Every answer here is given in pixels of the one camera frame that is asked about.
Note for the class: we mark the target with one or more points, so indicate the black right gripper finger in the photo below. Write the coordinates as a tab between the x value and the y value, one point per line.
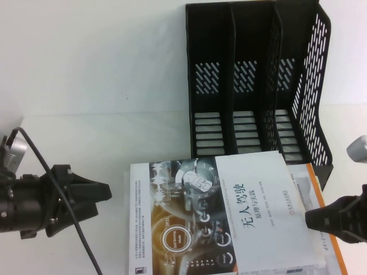
355	203
321	219

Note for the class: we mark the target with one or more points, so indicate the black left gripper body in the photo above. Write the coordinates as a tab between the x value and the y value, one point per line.
34	200

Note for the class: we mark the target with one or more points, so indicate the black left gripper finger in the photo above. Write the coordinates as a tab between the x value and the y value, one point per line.
91	190
80	212

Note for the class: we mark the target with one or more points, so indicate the white self-driving car book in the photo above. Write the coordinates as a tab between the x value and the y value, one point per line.
258	177

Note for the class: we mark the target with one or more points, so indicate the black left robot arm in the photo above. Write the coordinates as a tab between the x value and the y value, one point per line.
5	209

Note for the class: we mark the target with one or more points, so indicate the orange-edged grey book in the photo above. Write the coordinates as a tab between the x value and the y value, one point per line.
304	183

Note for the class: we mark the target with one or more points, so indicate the black plastic book stand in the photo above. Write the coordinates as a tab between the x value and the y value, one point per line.
209	43

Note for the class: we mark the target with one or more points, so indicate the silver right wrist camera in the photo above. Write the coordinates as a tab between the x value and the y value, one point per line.
358	150

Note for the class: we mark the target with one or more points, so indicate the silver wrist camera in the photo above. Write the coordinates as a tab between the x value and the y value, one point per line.
358	150
17	149

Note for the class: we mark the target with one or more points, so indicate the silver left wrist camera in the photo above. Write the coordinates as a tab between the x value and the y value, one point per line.
17	149

